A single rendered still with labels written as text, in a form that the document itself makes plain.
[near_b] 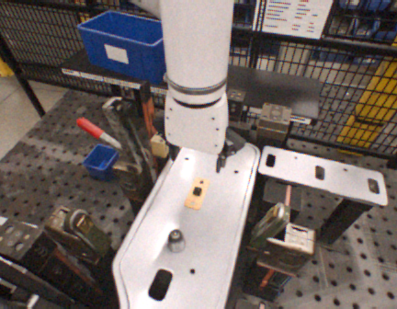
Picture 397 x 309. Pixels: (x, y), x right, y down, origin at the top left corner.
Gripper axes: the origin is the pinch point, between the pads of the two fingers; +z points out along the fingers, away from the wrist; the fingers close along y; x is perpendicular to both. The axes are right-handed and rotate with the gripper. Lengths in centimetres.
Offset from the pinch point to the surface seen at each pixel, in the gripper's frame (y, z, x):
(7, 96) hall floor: -240, 112, 108
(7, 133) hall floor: -196, 112, 65
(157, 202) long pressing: -7.6, 12.0, -5.3
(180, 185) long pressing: -4.5, 12.0, 0.7
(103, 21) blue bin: -53, -2, 49
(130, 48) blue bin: -33.9, -1.3, 34.5
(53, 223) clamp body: -20.9, 5.1, -18.8
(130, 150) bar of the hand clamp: -13.9, 0.7, -1.8
